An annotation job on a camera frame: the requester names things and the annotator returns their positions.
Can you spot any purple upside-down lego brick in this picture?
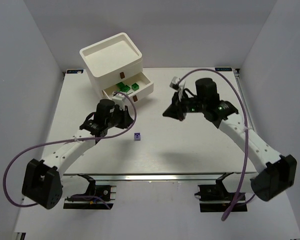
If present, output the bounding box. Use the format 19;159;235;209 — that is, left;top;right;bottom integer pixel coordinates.
134;132;141;141

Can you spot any green square lego brick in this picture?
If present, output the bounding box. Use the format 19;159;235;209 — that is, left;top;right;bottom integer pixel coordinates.
120;85;131;93

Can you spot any green sloped lego brick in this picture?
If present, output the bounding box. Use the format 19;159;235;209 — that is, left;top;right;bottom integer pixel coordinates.
116;82;126;90

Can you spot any small green lego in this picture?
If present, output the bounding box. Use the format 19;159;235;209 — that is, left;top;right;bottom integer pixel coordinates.
131;83;140;91

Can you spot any white drawer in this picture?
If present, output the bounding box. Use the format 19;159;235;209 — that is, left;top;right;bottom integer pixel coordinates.
101;72;154;103

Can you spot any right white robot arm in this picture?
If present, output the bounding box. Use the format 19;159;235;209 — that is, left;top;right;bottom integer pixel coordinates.
162;77;297;202

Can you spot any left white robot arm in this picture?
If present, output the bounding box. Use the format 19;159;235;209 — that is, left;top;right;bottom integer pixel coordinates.
21;99;136;210

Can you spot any white drawer cabinet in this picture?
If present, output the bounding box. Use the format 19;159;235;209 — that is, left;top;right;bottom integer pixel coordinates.
79;32;143;98

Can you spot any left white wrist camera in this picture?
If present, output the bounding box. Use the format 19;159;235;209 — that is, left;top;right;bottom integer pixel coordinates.
111;93;127;110

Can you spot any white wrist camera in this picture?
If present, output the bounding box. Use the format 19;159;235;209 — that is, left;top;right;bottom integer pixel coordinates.
111;93;127;110
169;76;185;101

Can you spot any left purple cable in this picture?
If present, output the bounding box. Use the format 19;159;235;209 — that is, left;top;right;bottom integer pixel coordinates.
3;91;138;208

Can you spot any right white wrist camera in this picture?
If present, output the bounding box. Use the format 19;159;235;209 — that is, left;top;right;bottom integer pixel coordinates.
169;76;185;101

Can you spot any aluminium table front rail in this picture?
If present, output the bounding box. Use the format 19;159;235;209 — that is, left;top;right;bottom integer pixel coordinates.
36;172;273;182

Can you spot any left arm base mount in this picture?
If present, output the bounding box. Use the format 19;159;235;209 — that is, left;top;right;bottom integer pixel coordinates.
61;174;117;210

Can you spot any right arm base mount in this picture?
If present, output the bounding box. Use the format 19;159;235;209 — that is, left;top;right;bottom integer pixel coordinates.
194;172;241;213

